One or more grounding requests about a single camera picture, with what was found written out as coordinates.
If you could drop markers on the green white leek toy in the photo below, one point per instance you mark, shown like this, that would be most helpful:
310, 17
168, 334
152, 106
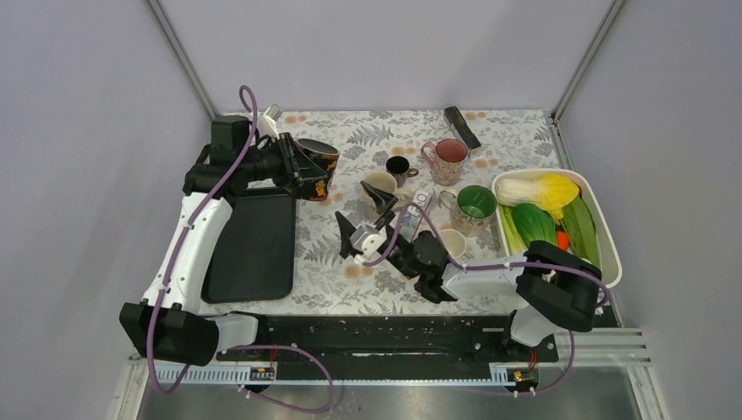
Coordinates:
514, 241

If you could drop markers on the black mug red inside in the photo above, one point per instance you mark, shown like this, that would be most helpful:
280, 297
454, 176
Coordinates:
322, 162

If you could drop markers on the floral tablecloth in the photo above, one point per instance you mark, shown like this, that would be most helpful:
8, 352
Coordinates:
324, 283

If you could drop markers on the black plastic tray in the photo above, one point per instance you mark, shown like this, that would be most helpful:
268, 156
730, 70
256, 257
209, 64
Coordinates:
254, 256

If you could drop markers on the cream mug red pattern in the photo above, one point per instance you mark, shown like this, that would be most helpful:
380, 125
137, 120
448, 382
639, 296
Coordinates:
387, 183

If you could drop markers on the orange carrot toy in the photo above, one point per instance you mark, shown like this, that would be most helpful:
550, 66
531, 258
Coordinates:
563, 240

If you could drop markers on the black rectangular box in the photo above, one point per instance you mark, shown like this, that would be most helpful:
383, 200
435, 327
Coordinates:
460, 128

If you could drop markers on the green leafy vegetable toy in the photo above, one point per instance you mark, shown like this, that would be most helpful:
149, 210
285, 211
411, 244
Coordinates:
579, 226

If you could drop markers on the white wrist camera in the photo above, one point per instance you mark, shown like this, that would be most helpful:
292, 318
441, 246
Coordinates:
266, 123
366, 242

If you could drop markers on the small dark brown mug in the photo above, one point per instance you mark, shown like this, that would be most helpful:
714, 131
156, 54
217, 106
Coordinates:
400, 169

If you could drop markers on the white plastic basin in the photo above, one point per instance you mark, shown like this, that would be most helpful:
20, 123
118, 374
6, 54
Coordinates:
610, 263

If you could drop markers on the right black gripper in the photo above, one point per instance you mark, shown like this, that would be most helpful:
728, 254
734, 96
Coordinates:
383, 202

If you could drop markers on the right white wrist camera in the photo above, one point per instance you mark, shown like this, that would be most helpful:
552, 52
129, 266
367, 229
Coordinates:
366, 242

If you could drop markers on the green inside floral mug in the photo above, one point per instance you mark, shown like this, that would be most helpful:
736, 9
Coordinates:
471, 209

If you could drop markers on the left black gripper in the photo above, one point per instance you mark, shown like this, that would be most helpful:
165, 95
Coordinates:
292, 173

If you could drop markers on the silver toothpaste box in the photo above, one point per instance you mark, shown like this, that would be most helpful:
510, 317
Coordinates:
412, 220

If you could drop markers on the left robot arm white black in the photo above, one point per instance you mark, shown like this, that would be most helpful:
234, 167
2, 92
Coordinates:
165, 325

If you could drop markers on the pink floral mug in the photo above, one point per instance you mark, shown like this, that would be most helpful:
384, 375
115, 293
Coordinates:
446, 160

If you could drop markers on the napa cabbage toy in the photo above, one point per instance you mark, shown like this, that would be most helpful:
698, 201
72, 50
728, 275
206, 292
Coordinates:
550, 193

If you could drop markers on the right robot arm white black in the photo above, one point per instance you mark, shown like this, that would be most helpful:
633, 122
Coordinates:
561, 291

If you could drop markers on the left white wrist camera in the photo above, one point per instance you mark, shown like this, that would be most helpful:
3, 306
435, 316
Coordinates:
266, 123

